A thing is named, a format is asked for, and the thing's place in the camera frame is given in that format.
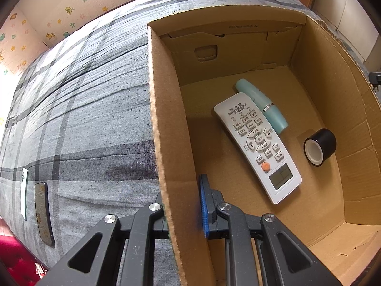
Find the brown cardboard box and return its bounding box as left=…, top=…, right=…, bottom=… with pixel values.
left=148, top=5, right=380, bottom=285

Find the dark round glossy jar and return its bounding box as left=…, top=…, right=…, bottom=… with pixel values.
left=304, top=128, right=337, bottom=167

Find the beige wardrobe cabinet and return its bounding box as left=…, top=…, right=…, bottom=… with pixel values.
left=312, top=0, right=380, bottom=72

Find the teal white smartphone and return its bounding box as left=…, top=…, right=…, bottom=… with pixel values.
left=20, top=168, right=28, bottom=221

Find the light teal tube bottle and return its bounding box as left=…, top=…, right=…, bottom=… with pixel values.
left=235, top=79, right=289, bottom=134

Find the white air conditioner remote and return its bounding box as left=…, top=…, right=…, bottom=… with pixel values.
left=214, top=92, right=302, bottom=205

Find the black smartphone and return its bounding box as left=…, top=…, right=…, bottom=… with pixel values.
left=34, top=182, right=55, bottom=248

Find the grey plaid bed blanket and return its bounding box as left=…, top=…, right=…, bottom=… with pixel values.
left=1, top=0, right=337, bottom=285

